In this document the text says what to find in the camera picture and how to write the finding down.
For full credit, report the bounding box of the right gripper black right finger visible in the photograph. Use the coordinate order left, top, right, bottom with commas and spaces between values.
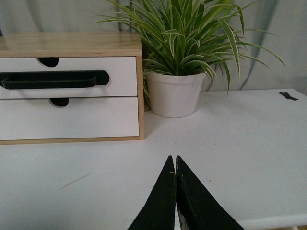
176, 156, 243, 230

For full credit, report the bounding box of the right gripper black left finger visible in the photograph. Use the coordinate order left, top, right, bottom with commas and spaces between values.
128, 156, 177, 230

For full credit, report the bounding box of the white drawer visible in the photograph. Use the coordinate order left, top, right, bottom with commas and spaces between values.
0, 97, 139, 140
0, 57, 137, 99

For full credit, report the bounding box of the wooden drawer cabinet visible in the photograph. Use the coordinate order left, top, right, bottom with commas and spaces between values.
0, 32, 144, 145

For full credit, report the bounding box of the white plant pot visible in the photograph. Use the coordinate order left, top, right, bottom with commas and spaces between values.
146, 72, 206, 118

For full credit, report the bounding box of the black tape piece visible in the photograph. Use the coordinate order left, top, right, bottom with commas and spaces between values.
279, 92, 298, 101

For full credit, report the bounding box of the green striped spider plant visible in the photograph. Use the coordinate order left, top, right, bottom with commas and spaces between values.
95, 0, 288, 106

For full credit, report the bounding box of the grey fabric curtain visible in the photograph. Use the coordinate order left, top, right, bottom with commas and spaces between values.
0, 0, 307, 93

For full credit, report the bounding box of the black drawer handle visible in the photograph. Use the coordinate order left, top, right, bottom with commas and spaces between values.
0, 70, 110, 90

